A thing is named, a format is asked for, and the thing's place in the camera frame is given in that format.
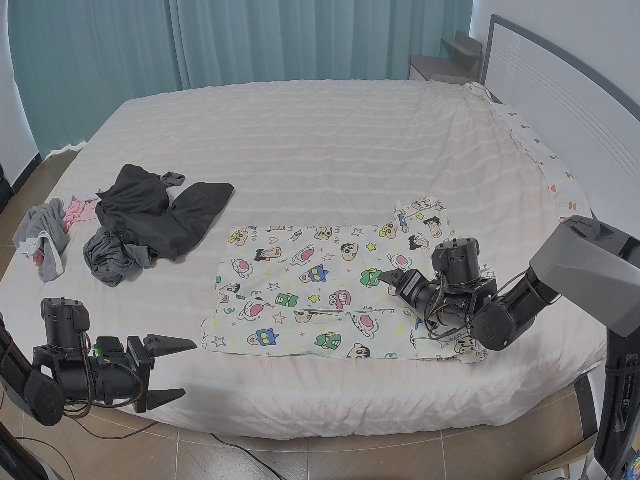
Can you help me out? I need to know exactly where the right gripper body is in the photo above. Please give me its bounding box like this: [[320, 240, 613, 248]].
[[394, 269, 442, 320]]

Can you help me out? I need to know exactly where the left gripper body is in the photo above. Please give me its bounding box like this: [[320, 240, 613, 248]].
[[86, 335, 154, 415]]

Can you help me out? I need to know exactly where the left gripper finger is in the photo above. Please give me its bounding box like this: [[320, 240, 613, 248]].
[[144, 387, 187, 413], [142, 334, 199, 362]]

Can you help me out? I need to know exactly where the white printed pyjama top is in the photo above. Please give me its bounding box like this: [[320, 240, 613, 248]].
[[201, 195, 494, 365]]

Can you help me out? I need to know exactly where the dark grey garment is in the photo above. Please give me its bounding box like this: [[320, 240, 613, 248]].
[[82, 170, 187, 289]]

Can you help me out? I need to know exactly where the black garment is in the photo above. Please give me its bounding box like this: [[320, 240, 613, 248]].
[[95, 164, 235, 262]]

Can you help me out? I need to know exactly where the pink garment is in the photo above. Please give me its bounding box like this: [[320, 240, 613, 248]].
[[32, 195, 101, 265]]

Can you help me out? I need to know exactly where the bed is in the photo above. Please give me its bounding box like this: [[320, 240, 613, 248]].
[[0, 14, 640, 442]]

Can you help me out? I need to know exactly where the white printed pillow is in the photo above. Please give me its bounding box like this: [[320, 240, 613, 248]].
[[465, 82, 592, 220]]

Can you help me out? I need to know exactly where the black chest of drawers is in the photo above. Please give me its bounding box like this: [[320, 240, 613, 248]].
[[0, 165, 13, 214]]

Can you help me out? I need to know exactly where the grey bedside table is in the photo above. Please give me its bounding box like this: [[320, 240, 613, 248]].
[[410, 30, 484, 85]]

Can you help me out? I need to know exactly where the blue-green curtain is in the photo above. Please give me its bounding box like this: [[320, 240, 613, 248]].
[[167, 0, 477, 90], [7, 0, 184, 157]]

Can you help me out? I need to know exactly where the black cable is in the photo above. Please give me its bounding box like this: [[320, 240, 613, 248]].
[[412, 312, 477, 342], [12, 419, 158, 444], [210, 432, 281, 475], [64, 367, 147, 420]]

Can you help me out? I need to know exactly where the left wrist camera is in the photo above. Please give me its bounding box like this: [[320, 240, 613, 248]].
[[94, 336, 128, 370]]

